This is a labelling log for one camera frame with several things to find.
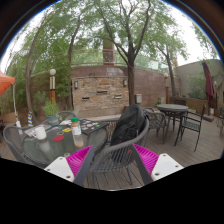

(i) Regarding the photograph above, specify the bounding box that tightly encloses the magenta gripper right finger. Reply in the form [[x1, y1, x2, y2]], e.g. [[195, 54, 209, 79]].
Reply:
[[133, 144, 183, 181]]

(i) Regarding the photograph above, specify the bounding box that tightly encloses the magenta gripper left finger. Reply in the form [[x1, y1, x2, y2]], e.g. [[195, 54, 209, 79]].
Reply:
[[45, 145, 93, 182]]

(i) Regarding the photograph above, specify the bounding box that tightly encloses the plastic bottle green cap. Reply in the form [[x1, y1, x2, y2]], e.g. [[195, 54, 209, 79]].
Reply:
[[71, 117, 84, 148]]

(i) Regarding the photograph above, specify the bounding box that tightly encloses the round glass patio table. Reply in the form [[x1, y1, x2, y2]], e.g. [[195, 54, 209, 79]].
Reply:
[[23, 124, 108, 165]]

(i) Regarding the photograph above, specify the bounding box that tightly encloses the red round coaster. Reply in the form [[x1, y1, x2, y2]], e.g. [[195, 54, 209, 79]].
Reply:
[[53, 135, 64, 142]]

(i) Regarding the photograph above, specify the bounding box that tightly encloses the grey metal patio chair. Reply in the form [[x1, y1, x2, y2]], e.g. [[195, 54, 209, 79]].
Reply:
[[72, 116, 155, 188]]

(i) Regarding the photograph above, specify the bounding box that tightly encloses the yellow card on table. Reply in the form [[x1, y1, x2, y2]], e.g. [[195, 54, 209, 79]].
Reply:
[[62, 128, 71, 133]]

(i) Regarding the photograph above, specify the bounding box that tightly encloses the black game board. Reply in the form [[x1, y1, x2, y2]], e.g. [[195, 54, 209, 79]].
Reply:
[[80, 119, 107, 135]]

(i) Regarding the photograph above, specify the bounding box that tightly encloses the grey mesh chair middle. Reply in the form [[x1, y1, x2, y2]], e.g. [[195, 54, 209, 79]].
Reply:
[[144, 107, 169, 140]]

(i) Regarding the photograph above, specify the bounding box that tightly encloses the white mug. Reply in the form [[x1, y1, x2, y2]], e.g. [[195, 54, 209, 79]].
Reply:
[[35, 126, 46, 140]]

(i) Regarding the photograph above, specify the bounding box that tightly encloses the black backpack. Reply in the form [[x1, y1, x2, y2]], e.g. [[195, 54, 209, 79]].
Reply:
[[110, 104, 146, 146]]

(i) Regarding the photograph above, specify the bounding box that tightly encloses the black far patio chair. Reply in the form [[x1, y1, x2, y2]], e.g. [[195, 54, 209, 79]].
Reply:
[[175, 105, 206, 144]]

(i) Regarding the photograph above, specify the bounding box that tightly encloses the far round patio table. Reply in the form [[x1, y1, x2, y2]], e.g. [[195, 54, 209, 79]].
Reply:
[[155, 103, 190, 134]]

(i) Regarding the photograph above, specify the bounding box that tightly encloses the potted green plant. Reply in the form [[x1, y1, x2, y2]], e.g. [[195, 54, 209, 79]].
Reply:
[[42, 100, 59, 126]]

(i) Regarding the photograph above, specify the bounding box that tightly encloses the grey chair left of table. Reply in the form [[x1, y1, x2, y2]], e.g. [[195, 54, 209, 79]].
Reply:
[[3, 126, 45, 168]]

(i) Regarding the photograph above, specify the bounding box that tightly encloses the closed maroon patio umbrella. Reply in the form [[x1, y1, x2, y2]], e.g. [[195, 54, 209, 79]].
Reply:
[[202, 60, 215, 109]]

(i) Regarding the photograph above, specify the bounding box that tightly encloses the orange canopy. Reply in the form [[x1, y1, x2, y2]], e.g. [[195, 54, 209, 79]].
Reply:
[[0, 71, 15, 96]]

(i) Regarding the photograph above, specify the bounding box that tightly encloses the large tree trunk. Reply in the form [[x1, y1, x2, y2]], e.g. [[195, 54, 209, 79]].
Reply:
[[94, 0, 154, 104]]

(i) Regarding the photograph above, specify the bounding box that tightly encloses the globe lamp post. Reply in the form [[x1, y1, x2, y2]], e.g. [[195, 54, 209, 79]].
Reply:
[[50, 69, 56, 104]]

